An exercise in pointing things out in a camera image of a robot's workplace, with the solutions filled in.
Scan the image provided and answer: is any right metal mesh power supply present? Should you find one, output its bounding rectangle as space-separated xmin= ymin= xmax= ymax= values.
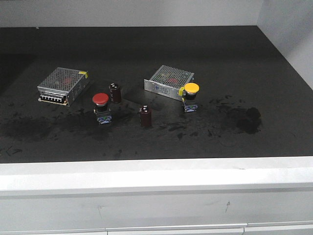
xmin=144 ymin=65 xmax=194 ymax=101

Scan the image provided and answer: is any left metal mesh power supply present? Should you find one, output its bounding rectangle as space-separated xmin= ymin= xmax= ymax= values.
xmin=37 ymin=67 xmax=89 ymax=107

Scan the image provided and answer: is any front brown capacitor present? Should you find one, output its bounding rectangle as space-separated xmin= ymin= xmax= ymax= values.
xmin=139 ymin=105 xmax=152 ymax=127

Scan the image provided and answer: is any rear brown capacitor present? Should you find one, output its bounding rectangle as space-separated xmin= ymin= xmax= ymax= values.
xmin=109 ymin=83 xmax=122 ymax=103

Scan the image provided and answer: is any yellow mushroom push button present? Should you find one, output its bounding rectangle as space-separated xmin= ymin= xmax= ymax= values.
xmin=182 ymin=83 xmax=200 ymax=113

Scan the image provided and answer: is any brown capacitor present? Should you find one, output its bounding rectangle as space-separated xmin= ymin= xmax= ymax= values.
xmin=109 ymin=83 xmax=122 ymax=103
xmin=139 ymin=105 xmax=152 ymax=127

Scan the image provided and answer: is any metal mesh power supply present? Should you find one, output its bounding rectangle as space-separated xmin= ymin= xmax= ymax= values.
xmin=144 ymin=65 xmax=194 ymax=101
xmin=37 ymin=67 xmax=89 ymax=107

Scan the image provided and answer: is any red mushroom push button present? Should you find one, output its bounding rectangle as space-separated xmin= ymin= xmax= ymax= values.
xmin=92 ymin=93 xmax=112 ymax=124

